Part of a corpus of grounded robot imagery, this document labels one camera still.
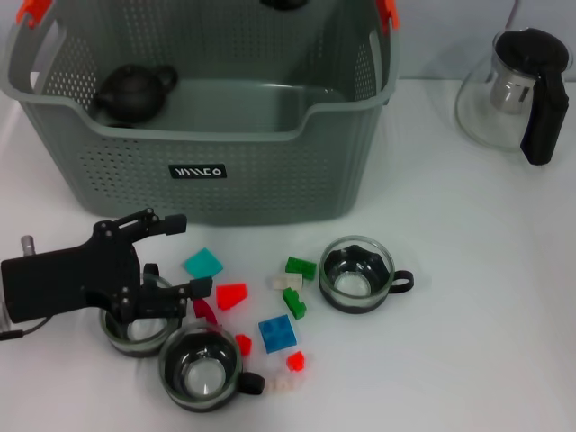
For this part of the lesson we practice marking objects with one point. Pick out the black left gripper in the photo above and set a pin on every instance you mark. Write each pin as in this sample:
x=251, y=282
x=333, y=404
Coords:
x=67, y=279

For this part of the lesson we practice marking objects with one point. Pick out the teal flat building block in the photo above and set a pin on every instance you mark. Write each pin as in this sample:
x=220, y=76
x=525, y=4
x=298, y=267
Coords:
x=202, y=264

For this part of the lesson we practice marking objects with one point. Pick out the dark red curved block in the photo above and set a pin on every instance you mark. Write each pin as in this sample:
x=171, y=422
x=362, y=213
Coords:
x=206, y=312

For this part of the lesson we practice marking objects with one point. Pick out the orange-red slope building block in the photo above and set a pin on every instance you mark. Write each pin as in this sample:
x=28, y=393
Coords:
x=230, y=296

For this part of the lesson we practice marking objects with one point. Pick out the small red building block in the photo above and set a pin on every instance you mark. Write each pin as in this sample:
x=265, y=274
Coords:
x=295, y=362
x=243, y=345

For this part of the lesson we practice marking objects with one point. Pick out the grey perforated storage bin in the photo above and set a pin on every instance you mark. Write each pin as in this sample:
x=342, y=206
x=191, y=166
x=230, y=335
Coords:
x=270, y=180

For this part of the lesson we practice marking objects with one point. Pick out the blue square building block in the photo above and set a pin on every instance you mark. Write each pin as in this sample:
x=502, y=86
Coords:
x=276, y=335

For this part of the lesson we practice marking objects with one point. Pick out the white building brick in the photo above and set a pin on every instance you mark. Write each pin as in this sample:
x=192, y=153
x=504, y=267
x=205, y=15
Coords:
x=288, y=281
x=279, y=384

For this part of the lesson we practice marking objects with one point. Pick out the green building brick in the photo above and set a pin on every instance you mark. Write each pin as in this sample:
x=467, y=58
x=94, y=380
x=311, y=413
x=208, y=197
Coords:
x=299, y=266
x=294, y=306

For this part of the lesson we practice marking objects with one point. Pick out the silver left connector plug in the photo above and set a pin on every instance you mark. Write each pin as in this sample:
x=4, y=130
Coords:
x=28, y=245

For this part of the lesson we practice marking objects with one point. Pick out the black clay teapot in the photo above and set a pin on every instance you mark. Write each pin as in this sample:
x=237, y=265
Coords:
x=135, y=94

